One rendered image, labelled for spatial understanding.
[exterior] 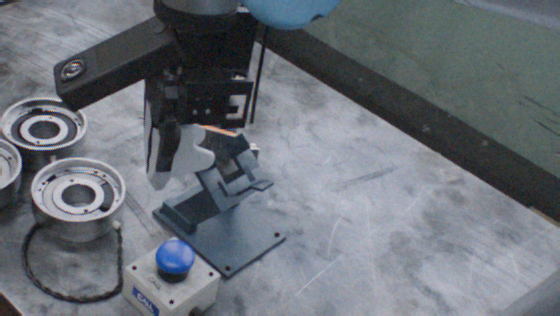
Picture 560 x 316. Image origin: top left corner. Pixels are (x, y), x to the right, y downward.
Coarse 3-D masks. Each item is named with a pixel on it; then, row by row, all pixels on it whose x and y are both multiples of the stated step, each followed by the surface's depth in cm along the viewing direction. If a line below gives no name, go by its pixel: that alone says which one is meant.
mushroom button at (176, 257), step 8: (160, 248) 77; (168, 248) 77; (176, 248) 77; (184, 248) 77; (160, 256) 76; (168, 256) 76; (176, 256) 76; (184, 256) 77; (192, 256) 77; (160, 264) 76; (168, 264) 76; (176, 264) 76; (184, 264) 76; (192, 264) 77; (168, 272) 76; (176, 272) 76
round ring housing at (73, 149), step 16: (16, 112) 98; (64, 112) 99; (80, 112) 98; (0, 128) 94; (32, 128) 97; (48, 128) 98; (64, 128) 97; (80, 128) 97; (16, 144) 92; (80, 144) 95; (32, 160) 92; (48, 160) 93
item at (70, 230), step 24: (48, 168) 89; (72, 168) 91; (96, 168) 91; (72, 192) 90; (96, 192) 88; (120, 192) 89; (48, 216) 83; (96, 216) 84; (120, 216) 88; (72, 240) 86
